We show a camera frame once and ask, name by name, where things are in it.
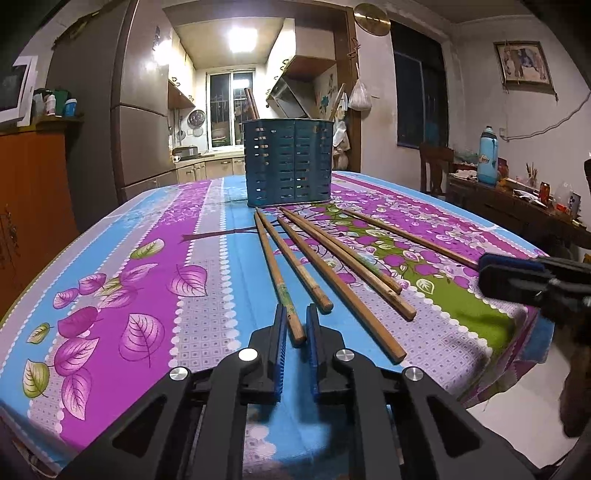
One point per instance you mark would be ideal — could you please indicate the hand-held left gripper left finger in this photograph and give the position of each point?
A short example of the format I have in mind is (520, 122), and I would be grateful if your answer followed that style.
(280, 355)

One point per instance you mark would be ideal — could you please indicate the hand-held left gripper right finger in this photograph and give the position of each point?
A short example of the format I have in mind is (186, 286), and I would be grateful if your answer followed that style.
(314, 357)

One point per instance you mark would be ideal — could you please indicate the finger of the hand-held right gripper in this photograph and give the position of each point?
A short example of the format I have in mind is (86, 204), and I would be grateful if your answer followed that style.
(505, 264)
(512, 288)

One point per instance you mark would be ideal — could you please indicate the set of wooden chopsticks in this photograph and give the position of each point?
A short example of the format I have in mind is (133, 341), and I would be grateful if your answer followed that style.
(323, 302)

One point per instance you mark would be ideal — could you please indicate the green-marked wooden chopstick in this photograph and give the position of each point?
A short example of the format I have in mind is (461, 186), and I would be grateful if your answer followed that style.
(281, 288)

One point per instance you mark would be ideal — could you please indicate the plain brown wooden chopstick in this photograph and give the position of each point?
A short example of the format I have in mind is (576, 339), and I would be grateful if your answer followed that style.
(411, 239)

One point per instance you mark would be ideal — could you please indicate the blue perforated utensil holder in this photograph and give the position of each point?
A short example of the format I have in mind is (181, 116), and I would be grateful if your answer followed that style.
(286, 161)

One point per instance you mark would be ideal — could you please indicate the person's right hand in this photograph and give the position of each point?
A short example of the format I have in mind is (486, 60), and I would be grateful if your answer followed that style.
(577, 392)

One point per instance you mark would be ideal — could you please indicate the wooden side table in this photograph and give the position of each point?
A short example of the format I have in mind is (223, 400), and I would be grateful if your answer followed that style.
(498, 207)

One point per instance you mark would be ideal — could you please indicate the red drink can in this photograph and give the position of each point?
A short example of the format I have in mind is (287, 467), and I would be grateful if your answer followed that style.
(545, 193)

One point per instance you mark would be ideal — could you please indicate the crumpled white cloth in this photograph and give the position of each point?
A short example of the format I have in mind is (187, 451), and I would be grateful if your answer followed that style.
(465, 175)

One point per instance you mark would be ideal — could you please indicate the blue thermos flask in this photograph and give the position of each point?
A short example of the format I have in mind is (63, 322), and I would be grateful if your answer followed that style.
(488, 159)

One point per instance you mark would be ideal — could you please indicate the dark wooden chair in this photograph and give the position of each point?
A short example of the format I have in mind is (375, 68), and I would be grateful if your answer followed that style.
(436, 166)

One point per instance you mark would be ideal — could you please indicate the floral striped tablecloth table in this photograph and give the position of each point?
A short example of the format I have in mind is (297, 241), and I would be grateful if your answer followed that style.
(138, 277)

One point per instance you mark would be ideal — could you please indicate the dark room window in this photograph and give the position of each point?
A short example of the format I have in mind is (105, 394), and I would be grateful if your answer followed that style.
(420, 87)

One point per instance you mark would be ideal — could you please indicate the beige kitchen base cabinets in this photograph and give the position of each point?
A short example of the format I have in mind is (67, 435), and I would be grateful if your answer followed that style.
(207, 170)

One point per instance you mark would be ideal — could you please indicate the framed elephant picture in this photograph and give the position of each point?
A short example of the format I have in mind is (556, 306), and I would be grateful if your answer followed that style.
(524, 64)

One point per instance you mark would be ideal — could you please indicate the hanging bags at doorway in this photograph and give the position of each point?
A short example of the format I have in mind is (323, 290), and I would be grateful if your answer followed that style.
(340, 147)

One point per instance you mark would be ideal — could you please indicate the white hanging plastic bag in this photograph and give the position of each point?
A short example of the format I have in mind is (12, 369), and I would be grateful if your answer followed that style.
(359, 98)

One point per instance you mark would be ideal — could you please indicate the barred kitchen window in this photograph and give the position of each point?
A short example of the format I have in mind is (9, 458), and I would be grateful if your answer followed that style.
(228, 110)

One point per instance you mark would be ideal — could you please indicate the steel range hood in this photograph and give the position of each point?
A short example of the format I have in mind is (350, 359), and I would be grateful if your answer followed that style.
(286, 99)

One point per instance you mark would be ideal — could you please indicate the silver refrigerator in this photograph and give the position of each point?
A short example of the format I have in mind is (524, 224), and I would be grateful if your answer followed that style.
(138, 115)

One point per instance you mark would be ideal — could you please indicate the orange wooden cabinet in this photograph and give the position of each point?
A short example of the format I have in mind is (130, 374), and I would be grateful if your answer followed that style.
(32, 194)

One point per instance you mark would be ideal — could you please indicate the kitchen ceiling light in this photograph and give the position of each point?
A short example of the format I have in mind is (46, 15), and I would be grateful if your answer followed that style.
(242, 39)

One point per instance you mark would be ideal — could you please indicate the white pill bottle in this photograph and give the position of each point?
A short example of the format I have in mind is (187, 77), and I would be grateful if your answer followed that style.
(50, 105)

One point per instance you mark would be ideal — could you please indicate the white microwave oven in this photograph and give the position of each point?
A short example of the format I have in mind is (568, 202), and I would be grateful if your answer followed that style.
(14, 90)

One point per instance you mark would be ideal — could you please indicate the round wall strainer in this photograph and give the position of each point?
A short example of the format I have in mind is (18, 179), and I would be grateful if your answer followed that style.
(197, 118)

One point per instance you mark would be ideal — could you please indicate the wall cabinet above hood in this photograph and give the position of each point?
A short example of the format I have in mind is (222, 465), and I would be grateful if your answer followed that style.
(304, 50)

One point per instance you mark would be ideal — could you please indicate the beige wall cabinets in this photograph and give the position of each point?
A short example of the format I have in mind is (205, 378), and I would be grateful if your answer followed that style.
(180, 69)

